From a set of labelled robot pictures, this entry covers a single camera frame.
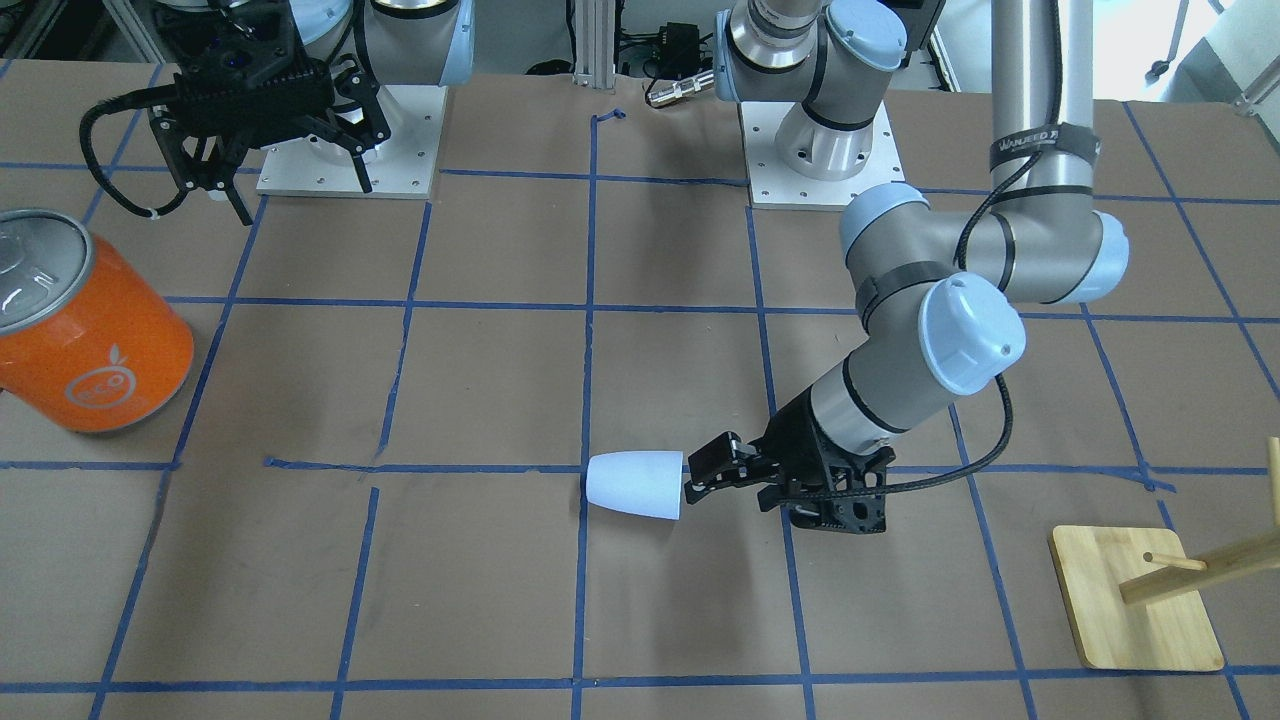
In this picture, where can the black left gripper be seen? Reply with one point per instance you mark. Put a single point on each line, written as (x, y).
(791, 432)

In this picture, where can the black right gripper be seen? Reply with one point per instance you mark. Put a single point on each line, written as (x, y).
(352, 104)

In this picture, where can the light blue plastic cup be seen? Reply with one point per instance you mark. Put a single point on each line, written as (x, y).
(645, 483)

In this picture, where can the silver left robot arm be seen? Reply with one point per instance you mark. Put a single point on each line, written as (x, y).
(936, 291)

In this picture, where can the wooden cup stand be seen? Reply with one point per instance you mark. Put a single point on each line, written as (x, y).
(1132, 595)

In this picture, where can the orange metal can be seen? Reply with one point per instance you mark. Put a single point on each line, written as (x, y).
(85, 341)

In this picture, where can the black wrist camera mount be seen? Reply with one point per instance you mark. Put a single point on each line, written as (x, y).
(832, 507)

